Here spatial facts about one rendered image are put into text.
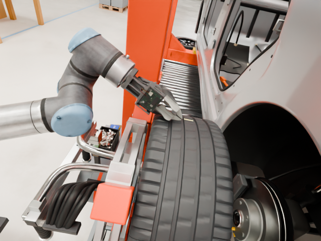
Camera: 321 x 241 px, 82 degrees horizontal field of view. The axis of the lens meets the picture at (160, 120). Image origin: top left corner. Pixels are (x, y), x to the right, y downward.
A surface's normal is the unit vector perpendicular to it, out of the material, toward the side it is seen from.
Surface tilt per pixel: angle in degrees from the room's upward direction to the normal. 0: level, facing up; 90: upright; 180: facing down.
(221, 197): 26
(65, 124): 94
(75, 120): 94
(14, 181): 0
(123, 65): 42
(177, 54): 90
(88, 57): 82
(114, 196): 35
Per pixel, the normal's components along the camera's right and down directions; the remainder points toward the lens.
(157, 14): -0.11, 0.62
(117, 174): 0.04, -0.11
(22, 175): 0.17, -0.76
